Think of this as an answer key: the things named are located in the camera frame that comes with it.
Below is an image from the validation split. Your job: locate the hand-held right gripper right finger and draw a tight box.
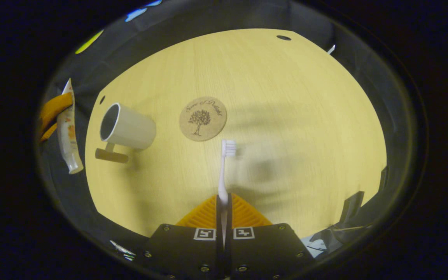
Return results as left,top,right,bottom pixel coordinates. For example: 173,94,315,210
224,194,314,280

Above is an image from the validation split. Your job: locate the white cup with wooden handle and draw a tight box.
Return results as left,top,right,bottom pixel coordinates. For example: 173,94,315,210
95,102,157,164

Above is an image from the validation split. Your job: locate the white toothpaste tube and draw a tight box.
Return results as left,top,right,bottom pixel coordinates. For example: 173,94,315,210
56,78,84,175

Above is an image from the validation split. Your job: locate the round cork coaster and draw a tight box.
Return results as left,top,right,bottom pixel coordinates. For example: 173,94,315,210
179,96,228,142

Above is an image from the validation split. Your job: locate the white paper sheet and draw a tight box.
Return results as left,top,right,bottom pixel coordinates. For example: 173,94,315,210
301,233,327,258

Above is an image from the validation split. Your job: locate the white toothbrush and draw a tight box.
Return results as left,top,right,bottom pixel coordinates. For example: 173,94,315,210
218,140,237,243

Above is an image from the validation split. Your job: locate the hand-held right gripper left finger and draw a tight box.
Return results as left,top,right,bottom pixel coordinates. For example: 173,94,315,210
142,194,224,280

